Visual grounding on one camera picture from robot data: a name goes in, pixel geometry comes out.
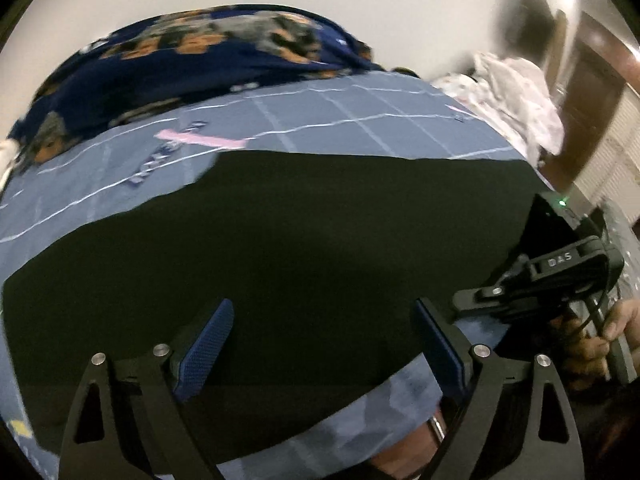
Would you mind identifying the white louvred panel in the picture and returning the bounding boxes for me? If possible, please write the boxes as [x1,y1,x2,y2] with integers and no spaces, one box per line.
[572,92,640,213]

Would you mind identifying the white and pink cloth heap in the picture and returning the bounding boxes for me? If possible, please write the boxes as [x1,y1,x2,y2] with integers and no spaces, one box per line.
[430,52,566,157]

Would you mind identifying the blue checked bedsheet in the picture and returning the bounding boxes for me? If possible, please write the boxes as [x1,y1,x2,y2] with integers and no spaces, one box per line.
[0,70,553,480]

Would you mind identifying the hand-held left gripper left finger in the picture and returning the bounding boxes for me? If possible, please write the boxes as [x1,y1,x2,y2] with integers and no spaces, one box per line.
[57,297,236,480]

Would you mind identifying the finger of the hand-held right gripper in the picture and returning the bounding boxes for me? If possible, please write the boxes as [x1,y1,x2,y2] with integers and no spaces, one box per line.
[451,255,533,322]

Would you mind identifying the navy printed blanket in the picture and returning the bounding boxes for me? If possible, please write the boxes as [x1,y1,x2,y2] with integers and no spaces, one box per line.
[7,5,386,173]

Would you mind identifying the black pants with brown lining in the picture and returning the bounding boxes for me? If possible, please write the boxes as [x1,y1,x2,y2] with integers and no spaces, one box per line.
[2,150,546,466]

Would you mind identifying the person's right hand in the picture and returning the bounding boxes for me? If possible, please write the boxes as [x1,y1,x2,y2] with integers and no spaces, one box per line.
[557,299,640,392]

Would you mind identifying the brown wooden door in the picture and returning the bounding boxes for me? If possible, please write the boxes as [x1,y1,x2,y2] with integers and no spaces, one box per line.
[552,12,640,163]

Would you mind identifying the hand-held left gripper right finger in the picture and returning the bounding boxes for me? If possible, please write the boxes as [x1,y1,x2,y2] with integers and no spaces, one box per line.
[412,297,586,480]

